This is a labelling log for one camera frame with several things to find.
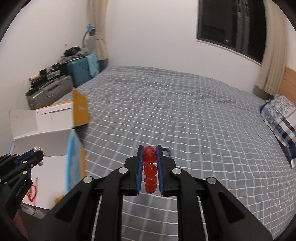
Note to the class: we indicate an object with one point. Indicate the blue desk lamp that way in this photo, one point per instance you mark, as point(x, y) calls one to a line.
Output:
point(90, 29)

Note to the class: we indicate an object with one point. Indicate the brown bedside cabinet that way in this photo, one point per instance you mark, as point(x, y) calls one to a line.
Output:
point(262, 91)

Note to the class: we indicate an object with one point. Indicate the blue and yellow cardboard box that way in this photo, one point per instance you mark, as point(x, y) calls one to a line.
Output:
point(46, 129)

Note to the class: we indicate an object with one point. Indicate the black bag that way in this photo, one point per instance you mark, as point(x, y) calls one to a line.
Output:
point(72, 51)

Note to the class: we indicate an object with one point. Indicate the teal suitcase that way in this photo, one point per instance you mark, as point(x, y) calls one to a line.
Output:
point(81, 69)

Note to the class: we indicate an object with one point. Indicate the grey plastic case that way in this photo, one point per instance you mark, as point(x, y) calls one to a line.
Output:
point(48, 92)

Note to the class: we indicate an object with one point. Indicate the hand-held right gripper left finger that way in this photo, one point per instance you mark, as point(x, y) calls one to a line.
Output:
point(139, 173)

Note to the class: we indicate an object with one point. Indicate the wooden headboard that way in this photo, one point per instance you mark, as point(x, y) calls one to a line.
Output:
point(289, 83)

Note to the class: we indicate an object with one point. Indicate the grey checked bed sheet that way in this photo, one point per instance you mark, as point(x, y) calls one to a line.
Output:
point(185, 115)

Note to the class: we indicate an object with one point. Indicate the blue plaid pillow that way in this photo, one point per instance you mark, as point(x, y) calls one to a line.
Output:
point(279, 115)

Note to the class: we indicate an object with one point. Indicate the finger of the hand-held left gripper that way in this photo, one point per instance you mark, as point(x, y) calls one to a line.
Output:
point(30, 163)
point(25, 156)

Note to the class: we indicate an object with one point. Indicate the stack of dark boxes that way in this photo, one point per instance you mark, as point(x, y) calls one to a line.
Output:
point(48, 71)

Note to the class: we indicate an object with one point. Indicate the dark window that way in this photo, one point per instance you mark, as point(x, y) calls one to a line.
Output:
point(226, 23)

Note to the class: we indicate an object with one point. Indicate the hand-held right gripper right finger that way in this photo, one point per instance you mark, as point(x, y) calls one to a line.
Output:
point(161, 173)

